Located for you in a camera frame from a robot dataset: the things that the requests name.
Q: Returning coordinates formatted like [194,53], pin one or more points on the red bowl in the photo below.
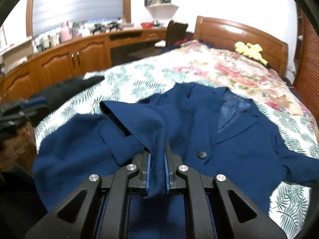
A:
[147,25]

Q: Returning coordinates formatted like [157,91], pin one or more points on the cardboard box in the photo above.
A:
[17,52]

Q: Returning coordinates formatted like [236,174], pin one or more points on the wooden cabinet counter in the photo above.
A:
[57,59]

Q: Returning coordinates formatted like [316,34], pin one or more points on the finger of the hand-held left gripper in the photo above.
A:
[37,102]

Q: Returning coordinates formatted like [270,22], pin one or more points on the yellow plush toy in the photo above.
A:
[249,49]

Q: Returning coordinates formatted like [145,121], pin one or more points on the floral blanket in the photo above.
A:
[224,67]

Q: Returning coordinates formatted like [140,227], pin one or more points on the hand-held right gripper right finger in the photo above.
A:
[167,176]

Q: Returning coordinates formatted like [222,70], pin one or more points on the pink bottle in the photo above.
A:
[65,32]

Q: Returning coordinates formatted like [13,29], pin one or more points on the wooden bed headboard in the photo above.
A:
[239,33]

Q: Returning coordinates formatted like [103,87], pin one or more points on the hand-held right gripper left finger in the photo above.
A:
[148,174]

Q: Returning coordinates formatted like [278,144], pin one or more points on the blue suit jacket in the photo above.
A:
[236,151]

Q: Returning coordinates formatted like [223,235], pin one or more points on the dark wooden chair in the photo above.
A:
[175,32]

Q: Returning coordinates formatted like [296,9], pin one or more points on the louvered wooden wardrobe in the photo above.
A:
[307,62]

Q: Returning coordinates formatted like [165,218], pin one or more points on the fern print bed sheet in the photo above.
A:
[139,79]

